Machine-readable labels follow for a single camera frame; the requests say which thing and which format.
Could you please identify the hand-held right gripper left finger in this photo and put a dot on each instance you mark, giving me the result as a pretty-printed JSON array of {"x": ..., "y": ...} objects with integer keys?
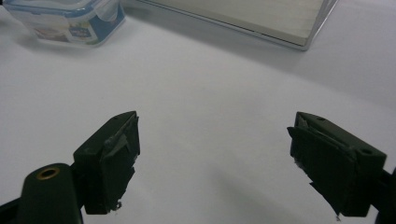
[{"x": 102, "y": 168}]

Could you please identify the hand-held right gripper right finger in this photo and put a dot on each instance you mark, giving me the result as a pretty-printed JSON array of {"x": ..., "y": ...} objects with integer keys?
[{"x": 336, "y": 168}]

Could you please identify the clear plastic food container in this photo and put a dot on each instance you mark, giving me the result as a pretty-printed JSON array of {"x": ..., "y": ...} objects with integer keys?
[{"x": 67, "y": 20}]

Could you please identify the flat beige tray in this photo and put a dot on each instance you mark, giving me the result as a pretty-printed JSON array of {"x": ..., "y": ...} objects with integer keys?
[{"x": 249, "y": 18}]

